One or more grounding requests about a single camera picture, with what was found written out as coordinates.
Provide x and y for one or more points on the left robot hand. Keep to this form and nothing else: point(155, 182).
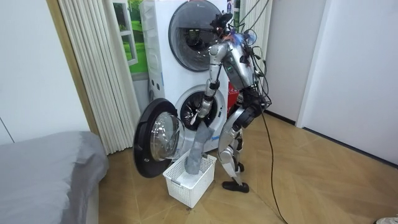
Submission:
point(205, 109)

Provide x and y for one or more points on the grey garment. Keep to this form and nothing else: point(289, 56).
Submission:
point(196, 152)

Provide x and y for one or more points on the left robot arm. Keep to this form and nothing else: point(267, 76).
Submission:
point(214, 65)

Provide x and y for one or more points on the red box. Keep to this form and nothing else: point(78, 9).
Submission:
point(232, 93)

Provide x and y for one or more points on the robot legs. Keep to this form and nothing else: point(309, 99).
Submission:
point(227, 140)

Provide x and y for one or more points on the robot body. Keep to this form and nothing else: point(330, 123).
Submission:
point(239, 68)

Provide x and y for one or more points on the white washing machine tower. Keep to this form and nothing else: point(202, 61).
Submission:
point(164, 71)

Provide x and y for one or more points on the black round washer door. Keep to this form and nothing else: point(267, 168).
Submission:
point(141, 140)

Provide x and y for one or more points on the white cloth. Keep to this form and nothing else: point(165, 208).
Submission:
point(190, 180)

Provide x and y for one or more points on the white plastic laundry basket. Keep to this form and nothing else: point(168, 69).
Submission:
point(186, 193)

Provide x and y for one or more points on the green landscape window poster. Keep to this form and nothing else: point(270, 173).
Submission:
point(136, 37)

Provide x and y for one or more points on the white pleated curtain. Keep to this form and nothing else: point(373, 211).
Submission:
point(268, 18)
point(93, 77)

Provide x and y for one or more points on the grey bed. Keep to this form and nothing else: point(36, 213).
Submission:
point(40, 177)

